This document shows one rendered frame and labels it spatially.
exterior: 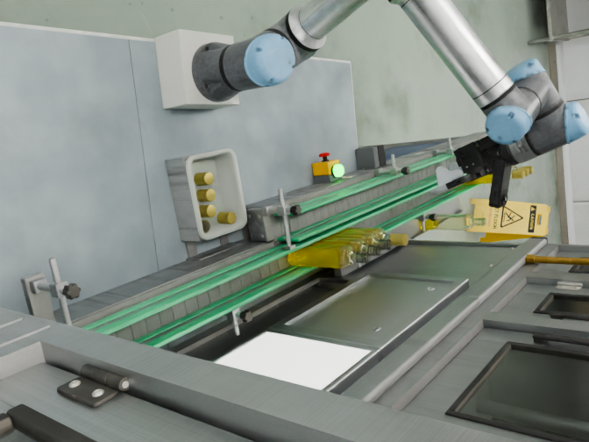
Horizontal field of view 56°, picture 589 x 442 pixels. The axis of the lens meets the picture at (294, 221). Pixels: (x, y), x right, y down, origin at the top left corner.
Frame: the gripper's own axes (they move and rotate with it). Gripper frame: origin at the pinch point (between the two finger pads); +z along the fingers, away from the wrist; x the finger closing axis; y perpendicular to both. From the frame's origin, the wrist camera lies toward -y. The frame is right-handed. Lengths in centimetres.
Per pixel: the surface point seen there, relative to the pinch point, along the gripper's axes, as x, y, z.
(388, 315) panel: 12.9, -23.3, 20.3
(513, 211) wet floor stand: -326, -37, 119
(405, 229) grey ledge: -60, -8, 52
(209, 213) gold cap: 29, 19, 49
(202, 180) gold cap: 29, 28, 47
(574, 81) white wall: -582, 57, 96
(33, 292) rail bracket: 81, 13, 45
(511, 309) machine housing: -8.9, -34.5, 0.5
